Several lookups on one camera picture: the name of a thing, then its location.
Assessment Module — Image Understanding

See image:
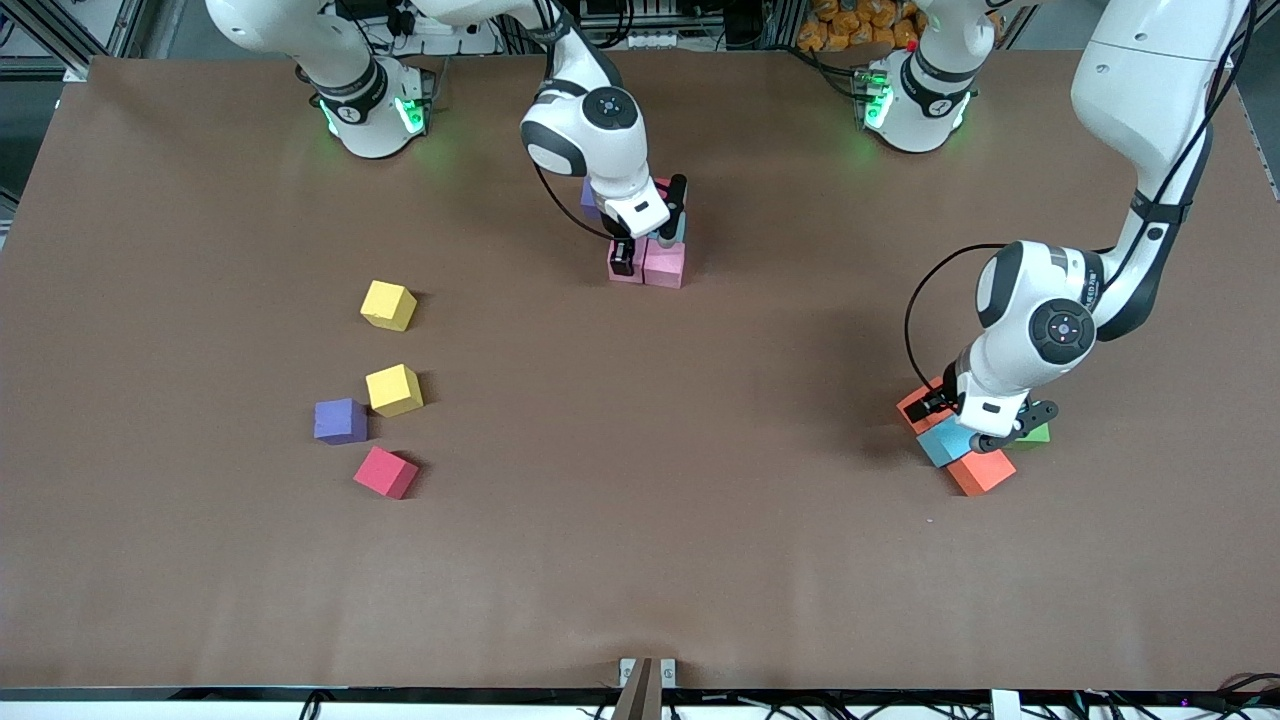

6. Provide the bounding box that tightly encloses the orange object pile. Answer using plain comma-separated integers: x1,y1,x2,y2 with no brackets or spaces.
798,0,926,53

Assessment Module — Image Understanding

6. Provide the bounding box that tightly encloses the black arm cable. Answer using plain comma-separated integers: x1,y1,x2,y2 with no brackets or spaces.
904,243,1006,391
533,160,616,242

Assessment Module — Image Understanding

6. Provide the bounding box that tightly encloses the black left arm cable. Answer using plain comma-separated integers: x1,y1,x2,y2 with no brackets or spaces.
904,243,1006,391

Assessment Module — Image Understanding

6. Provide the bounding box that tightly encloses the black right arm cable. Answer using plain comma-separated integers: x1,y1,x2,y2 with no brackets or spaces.
533,160,616,242

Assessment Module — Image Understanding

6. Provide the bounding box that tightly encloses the small metal bracket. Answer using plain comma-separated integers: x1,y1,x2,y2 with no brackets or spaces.
619,657,677,689

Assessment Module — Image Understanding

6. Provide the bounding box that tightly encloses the aluminium frame profile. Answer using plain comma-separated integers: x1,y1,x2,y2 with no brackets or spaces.
1200,0,1280,201
0,0,151,81

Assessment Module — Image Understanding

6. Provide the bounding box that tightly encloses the yellow foam cube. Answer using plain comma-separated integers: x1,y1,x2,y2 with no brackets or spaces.
359,279,419,333
364,363,425,418

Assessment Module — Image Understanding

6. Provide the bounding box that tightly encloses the brown table mat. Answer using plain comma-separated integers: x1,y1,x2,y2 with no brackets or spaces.
0,50,1280,691

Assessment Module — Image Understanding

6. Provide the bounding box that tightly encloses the white power strip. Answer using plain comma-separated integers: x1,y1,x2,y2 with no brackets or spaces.
365,0,501,57

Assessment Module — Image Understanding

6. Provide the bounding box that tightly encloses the brown post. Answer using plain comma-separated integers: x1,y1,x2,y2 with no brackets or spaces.
610,657,654,720

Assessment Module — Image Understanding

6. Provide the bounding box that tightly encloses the orange foam cube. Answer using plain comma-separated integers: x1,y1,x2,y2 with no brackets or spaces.
896,378,951,434
947,448,1017,498

